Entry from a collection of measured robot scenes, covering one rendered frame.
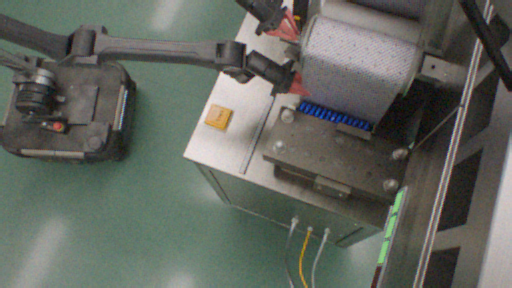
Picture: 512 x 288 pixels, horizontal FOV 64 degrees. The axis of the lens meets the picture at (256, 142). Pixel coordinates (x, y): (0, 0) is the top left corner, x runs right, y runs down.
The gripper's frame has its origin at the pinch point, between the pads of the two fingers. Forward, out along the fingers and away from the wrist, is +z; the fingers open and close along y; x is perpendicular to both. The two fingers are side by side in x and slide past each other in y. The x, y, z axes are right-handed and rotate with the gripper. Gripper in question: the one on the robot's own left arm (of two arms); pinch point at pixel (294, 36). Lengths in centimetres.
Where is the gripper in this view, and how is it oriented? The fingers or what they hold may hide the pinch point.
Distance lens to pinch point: 109.5
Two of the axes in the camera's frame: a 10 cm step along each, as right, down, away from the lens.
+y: -3.7, 8.7, -3.3
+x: 5.5, -0.8, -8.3
